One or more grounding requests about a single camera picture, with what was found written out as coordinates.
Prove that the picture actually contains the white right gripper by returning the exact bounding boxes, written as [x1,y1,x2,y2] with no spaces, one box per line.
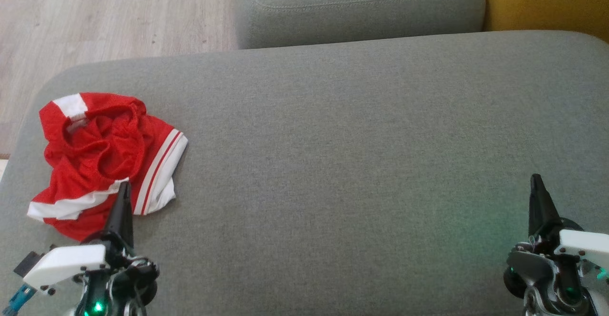
[528,173,609,270]

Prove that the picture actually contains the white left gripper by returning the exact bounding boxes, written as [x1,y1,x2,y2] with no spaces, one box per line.
[23,180,138,292]

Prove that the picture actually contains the red basketball jersey white sleeves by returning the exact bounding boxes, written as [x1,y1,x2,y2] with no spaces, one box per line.
[39,92,188,216]

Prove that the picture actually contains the mustard yellow panel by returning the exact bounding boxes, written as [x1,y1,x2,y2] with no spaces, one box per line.
[481,0,609,43]

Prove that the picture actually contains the large grey sofa seat cushion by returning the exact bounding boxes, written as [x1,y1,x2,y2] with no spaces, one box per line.
[0,30,609,316]

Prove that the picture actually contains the small grey sofa cushion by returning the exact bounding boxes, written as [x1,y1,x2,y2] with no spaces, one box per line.
[233,0,487,50]

